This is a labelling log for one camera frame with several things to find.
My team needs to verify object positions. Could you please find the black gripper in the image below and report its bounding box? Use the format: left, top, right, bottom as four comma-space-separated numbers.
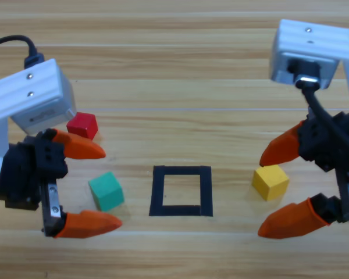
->
257, 109, 349, 239
0, 128, 123, 239

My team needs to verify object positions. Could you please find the yellow cube block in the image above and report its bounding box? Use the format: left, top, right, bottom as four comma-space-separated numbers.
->
251, 164, 290, 202

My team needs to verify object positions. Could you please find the green cube block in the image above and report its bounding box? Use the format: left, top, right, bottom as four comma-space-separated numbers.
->
88, 171, 125, 212

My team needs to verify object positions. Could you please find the red cube block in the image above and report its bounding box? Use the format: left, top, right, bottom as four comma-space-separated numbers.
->
66, 112, 99, 140

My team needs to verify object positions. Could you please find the black tape square outline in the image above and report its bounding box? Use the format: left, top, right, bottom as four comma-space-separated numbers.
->
148, 165, 214, 217

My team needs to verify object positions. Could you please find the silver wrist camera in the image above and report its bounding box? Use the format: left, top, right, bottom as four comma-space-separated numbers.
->
269, 51, 339, 91
10, 74, 77, 135

